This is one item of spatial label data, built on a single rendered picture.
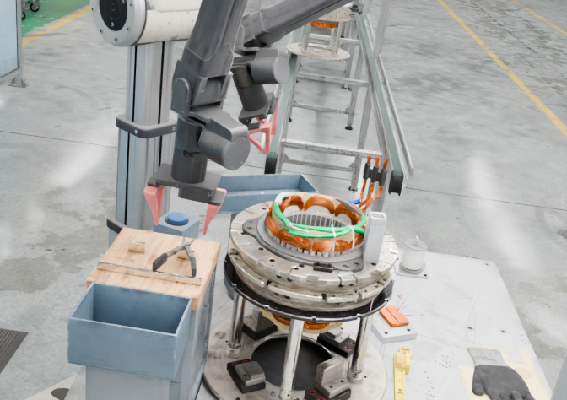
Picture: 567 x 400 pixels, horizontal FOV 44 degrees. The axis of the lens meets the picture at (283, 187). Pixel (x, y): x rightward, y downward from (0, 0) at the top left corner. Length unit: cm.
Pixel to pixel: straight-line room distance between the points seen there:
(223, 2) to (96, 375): 61
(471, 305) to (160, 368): 97
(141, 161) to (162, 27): 31
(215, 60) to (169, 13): 44
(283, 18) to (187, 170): 45
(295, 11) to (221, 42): 41
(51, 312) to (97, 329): 192
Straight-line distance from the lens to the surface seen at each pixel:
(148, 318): 121
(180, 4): 149
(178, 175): 113
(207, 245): 132
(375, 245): 127
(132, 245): 129
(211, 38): 104
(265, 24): 146
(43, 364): 276
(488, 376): 160
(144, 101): 156
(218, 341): 152
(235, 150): 106
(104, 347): 113
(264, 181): 167
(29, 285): 320
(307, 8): 142
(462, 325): 178
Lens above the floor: 170
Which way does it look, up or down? 23 degrees down
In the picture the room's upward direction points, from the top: 8 degrees clockwise
